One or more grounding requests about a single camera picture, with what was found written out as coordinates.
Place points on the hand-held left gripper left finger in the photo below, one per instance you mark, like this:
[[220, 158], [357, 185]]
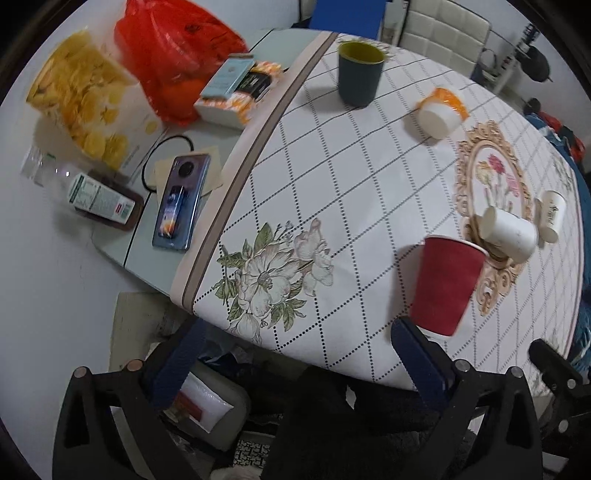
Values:
[[178, 369]]

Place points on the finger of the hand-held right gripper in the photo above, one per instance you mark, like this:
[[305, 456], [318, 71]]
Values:
[[551, 362]]

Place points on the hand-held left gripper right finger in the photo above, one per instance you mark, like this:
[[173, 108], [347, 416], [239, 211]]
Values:
[[422, 364]]

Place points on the red paper cup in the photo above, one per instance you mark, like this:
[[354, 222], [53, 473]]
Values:
[[443, 286]]

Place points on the plain white paper cup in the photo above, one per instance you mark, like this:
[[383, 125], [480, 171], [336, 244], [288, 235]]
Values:
[[510, 233]]

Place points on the white printed paper cup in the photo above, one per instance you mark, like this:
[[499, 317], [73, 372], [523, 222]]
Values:
[[551, 214]]

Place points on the orange and white cup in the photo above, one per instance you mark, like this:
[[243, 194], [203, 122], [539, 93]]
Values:
[[441, 115]]

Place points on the dark blue plastic cup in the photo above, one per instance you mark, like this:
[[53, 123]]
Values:
[[360, 76]]

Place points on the white plastic package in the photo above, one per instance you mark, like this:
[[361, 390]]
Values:
[[210, 406]]

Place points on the dark cloth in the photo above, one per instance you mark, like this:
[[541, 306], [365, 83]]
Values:
[[323, 424]]

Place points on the blue smartphone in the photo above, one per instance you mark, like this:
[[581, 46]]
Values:
[[182, 203]]

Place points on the floral checked tablecloth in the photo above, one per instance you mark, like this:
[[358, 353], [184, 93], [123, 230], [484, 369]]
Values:
[[346, 207]]

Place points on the clear labelled bottle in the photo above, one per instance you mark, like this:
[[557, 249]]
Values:
[[97, 196]]

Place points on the blue cloth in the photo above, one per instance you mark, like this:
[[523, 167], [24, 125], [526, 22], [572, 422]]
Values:
[[561, 134]]

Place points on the orange white tissue pack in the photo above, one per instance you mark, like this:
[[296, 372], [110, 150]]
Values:
[[226, 113]]

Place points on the bag of yellow chips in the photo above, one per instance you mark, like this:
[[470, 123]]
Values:
[[87, 92]]

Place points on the teal box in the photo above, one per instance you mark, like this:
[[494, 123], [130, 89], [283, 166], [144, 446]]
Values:
[[226, 76]]

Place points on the small black box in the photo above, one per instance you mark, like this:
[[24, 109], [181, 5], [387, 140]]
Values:
[[255, 82]]

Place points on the black round object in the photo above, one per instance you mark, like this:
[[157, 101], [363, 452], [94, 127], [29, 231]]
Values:
[[538, 62]]

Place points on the red plastic bag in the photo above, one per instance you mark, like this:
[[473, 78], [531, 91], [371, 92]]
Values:
[[178, 50]]

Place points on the white padded chair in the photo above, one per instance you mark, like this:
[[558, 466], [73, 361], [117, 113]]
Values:
[[438, 25]]

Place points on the blue chair back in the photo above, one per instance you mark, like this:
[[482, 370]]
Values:
[[346, 14]]

